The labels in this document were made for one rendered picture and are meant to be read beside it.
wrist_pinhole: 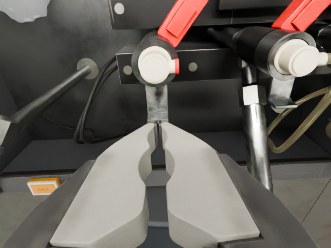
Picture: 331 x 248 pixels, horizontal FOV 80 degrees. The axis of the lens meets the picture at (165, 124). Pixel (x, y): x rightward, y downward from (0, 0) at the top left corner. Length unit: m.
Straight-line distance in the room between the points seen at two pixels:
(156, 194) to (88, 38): 0.60
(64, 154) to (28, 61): 0.19
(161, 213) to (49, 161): 0.44
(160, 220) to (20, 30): 0.63
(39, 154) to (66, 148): 0.05
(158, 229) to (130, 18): 0.66
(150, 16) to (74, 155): 0.31
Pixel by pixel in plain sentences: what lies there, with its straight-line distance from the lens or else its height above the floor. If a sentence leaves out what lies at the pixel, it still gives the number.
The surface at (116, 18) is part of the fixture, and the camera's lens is 0.25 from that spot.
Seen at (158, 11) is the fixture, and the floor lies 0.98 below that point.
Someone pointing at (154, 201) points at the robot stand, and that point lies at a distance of 0.79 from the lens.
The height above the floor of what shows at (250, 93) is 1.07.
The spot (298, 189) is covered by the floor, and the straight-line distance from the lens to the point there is 2.17.
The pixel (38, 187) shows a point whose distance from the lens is 0.44.
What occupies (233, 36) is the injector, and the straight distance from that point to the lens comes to 0.21.
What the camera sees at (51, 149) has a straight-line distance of 0.50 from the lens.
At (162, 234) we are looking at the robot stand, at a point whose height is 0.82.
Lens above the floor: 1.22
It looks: 61 degrees down
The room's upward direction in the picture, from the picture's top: 178 degrees clockwise
